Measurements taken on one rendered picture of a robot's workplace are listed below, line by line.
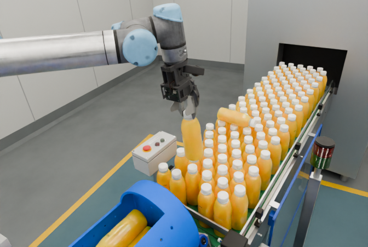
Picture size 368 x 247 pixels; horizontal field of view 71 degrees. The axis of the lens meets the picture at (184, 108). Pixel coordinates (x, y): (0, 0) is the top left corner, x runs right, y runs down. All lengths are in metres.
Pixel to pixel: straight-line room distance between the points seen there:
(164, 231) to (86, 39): 0.51
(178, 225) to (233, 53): 4.46
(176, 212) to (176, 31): 0.50
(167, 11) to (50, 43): 0.29
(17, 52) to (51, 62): 0.06
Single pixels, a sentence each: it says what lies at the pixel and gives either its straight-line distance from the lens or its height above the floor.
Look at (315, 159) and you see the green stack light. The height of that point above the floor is 1.20.
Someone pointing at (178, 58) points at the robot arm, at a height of 1.58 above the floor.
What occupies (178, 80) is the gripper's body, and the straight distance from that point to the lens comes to 0.78.
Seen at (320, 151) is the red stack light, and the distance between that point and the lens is 0.99.
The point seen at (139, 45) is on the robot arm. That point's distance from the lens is 0.56.
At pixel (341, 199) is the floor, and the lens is 2.68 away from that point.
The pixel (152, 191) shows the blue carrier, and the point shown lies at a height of 1.23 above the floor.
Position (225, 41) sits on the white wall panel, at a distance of 5.03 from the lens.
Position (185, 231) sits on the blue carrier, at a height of 1.16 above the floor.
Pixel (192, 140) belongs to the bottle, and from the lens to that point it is 0.90.
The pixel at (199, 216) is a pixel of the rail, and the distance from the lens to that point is 1.06.
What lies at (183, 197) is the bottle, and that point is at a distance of 1.12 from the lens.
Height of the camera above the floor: 1.80
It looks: 29 degrees down
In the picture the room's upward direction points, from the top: 4 degrees counter-clockwise
